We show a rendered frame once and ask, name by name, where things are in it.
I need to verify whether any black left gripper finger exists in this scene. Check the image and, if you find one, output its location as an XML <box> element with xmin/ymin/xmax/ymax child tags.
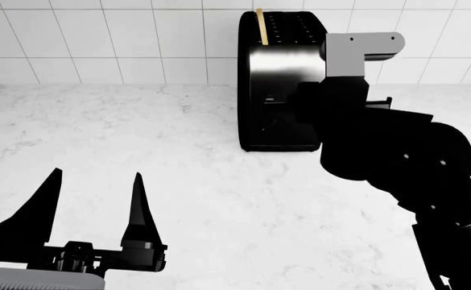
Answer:
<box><xmin>120</xmin><ymin>172</ymin><xmax>168</xmax><ymax>251</ymax></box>
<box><xmin>0</xmin><ymin>167</ymin><xmax>64</xmax><ymax>247</ymax></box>

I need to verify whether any grey left gripper camera box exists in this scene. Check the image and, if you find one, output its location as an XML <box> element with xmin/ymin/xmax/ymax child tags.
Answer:
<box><xmin>0</xmin><ymin>266</ymin><xmax>106</xmax><ymax>290</ymax></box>

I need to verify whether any black and chrome toaster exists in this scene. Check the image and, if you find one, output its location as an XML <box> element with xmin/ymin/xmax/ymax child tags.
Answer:
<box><xmin>237</xmin><ymin>10</ymin><xmax>330</xmax><ymax>153</ymax></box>

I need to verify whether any grey right gripper camera mount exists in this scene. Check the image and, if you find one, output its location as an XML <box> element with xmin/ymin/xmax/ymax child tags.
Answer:
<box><xmin>320</xmin><ymin>31</ymin><xmax>406</xmax><ymax>78</ymax></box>

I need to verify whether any tan bread slice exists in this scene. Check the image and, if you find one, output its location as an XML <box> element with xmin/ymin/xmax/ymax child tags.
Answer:
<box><xmin>255</xmin><ymin>7</ymin><xmax>270</xmax><ymax>47</ymax></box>

